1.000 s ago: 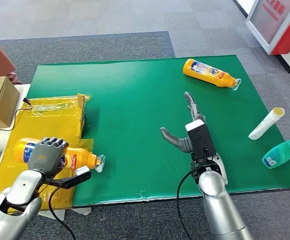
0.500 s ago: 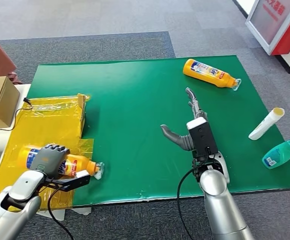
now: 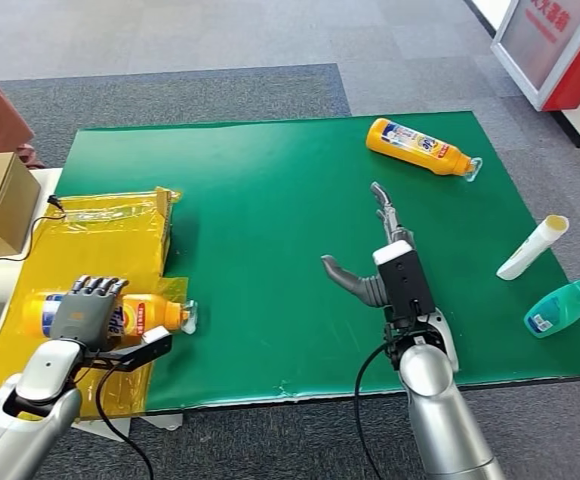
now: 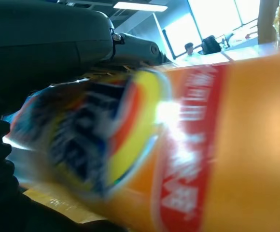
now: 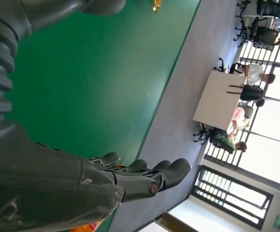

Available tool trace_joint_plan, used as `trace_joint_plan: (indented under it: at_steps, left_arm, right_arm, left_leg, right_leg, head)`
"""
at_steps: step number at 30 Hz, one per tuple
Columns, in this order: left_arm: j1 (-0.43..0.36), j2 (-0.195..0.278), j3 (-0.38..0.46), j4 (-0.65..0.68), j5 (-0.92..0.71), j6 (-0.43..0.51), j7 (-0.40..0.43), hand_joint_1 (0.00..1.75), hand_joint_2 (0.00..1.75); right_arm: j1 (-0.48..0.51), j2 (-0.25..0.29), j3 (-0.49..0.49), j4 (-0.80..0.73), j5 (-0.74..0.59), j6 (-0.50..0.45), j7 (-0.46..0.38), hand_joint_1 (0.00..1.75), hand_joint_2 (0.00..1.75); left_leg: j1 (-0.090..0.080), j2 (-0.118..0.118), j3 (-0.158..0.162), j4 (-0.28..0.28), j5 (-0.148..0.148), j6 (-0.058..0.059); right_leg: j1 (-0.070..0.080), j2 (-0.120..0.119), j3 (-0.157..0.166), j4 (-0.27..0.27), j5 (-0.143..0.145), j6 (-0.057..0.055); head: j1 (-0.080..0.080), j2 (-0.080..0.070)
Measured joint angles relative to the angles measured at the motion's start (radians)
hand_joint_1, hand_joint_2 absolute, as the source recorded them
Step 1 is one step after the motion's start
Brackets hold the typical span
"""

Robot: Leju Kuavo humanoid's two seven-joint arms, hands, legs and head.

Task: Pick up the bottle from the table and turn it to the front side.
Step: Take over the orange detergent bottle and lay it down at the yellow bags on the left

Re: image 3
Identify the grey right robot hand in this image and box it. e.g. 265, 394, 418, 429
321, 182, 417, 309

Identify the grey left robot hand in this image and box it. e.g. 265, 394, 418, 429
49, 274, 130, 353

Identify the large orange bottle clear cap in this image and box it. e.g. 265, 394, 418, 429
22, 291, 199, 343

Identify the orange bottle with blue label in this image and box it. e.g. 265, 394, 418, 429
365, 117, 483, 183

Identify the teal plastic bottle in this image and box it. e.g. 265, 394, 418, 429
523, 279, 580, 339

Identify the yellow plastic bag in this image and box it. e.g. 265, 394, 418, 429
0, 187, 190, 422

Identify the green table mat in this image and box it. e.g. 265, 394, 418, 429
55, 111, 580, 412

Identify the translucent yellow film piece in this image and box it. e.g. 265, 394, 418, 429
157, 276, 190, 314

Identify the brown cardboard box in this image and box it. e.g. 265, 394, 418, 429
0, 152, 42, 261

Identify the white tube yellow cap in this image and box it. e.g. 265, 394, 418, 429
496, 213, 570, 282

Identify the white framed red display stand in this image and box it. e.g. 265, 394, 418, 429
489, 0, 580, 113

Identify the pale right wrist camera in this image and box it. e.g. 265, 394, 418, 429
372, 239, 437, 321

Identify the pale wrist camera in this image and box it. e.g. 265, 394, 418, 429
83, 326, 174, 374
372, 239, 437, 321

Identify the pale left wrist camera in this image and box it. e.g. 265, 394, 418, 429
83, 326, 174, 374

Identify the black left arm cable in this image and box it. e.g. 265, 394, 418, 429
94, 362, 156, 480

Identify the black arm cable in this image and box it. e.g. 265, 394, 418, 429
353, 339, 397, 480
94, 362, 156, 480

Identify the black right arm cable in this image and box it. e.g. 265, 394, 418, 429
353, 339, 397, 480

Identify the thin black cable with plug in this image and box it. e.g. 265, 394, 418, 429
0, 193, 67, 268

